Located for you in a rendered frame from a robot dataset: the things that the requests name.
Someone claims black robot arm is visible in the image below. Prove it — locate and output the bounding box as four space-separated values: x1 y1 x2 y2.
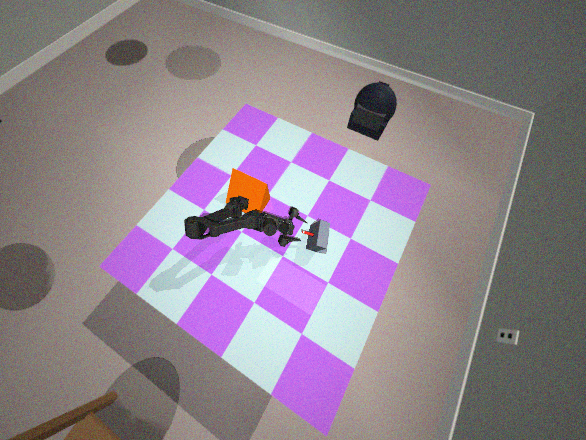
184 196 295 240

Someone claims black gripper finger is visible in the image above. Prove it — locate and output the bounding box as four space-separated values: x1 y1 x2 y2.
286 236 301 245
295 212 308 224

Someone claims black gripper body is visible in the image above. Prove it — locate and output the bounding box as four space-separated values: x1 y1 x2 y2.
275 207 299 247

